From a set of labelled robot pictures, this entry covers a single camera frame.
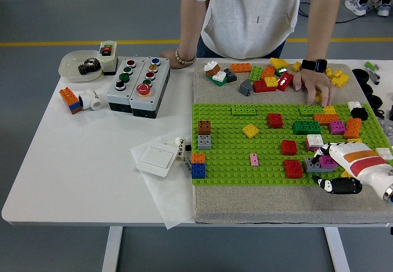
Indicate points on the dark green long brick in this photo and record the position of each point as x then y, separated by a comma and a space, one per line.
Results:
306, 127

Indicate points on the grey square brick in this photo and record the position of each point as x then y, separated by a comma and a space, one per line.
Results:
204, 142

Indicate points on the light green flat plate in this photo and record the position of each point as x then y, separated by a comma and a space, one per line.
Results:
310, 109
243, 109

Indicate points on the blue square brick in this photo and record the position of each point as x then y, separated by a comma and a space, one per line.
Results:
198, 171

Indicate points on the black brick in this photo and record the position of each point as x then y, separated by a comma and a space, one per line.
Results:
358, 114

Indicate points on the white wall switch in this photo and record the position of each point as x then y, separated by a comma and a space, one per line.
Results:
156, 158

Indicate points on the white plastic bowl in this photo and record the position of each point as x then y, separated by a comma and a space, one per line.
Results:
69, 64

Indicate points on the orange long brick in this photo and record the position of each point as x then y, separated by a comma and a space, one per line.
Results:
240, 67
324, 118

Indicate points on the black wristwatch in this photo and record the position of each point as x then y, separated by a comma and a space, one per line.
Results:
314, 65

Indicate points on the grey-brown mat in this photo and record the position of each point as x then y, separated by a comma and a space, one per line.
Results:
276, 206

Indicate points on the small two-button switch box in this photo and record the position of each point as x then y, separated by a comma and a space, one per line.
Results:
107, 61

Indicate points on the grey slope brick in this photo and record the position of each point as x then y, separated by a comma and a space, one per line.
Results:
245, 87

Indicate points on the brown and white brick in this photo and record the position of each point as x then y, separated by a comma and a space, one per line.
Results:
212, 67

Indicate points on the control box with emergency stop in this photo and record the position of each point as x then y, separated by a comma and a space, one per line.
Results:
159, 75

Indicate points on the pink small brick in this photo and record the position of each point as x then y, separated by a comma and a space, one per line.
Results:
302, 85
254, 159

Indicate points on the small metal tool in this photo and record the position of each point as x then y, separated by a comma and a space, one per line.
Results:
373, 77

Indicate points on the yellow oblong brick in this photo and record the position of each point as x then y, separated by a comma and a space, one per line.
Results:
278, 62

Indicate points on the red square brick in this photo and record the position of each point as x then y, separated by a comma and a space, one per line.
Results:
288, 147
274, 120
293, 168

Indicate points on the dark grey brick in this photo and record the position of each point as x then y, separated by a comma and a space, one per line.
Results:
231, 76

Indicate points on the four-button control box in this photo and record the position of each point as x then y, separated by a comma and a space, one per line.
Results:
118, 95

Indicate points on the clear plastic bag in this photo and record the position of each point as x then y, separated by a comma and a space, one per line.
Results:
387, 127

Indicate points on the white on pink brick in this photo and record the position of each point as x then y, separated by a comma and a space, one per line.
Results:
314, 142

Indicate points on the white table leg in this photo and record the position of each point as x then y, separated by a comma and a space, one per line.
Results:
337, 250
112, 250

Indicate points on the translucent paper sheet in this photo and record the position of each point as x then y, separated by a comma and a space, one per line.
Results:
172, 198

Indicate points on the orange blue brown brick stack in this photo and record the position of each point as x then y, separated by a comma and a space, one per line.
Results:
70, 98

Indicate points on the brown square brick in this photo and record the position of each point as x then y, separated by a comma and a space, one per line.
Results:
204, 127

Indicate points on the magenta square brick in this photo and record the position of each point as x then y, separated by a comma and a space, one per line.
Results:
336, 127
326, 162

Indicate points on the white labelled tube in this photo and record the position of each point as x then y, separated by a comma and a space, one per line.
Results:
180, 141

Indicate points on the yellow flat square brick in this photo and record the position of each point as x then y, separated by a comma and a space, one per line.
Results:
250, 130
346, 174

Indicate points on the orange square brick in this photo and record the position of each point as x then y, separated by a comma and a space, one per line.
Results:
198, 158

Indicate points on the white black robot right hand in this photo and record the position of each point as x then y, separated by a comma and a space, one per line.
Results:
359, 161

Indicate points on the black metal gear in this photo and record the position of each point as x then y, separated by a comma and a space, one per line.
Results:
89, 67

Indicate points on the lime green brick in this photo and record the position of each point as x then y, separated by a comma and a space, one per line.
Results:
255, 73

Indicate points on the white pipe tee fitting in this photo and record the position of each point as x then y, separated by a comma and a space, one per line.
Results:
90, 98

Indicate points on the green plastic tool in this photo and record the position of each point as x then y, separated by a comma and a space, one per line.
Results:
371, 65

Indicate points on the red oblong brick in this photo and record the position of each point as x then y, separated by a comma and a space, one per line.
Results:
285, 81

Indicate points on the person's right hand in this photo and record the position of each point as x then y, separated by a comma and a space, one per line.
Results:
173, 59

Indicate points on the person's left hand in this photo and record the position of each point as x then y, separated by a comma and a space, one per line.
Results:
317, 82

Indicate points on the person's left forearm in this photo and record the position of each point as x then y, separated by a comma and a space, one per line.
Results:
320, 26

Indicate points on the orange oblong brick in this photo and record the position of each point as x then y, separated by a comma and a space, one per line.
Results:
352, 128

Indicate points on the red long brick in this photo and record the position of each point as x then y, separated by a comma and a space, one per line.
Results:
260, 87

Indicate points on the green studded baseplate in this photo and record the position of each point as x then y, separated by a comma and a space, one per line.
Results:
230, 163

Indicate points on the grey long brick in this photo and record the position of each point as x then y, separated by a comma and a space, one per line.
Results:
310, 166

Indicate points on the person's right forearm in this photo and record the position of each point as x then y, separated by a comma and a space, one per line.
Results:
192, 23

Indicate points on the dark green flat brick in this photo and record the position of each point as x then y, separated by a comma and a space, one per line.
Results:
215, 82

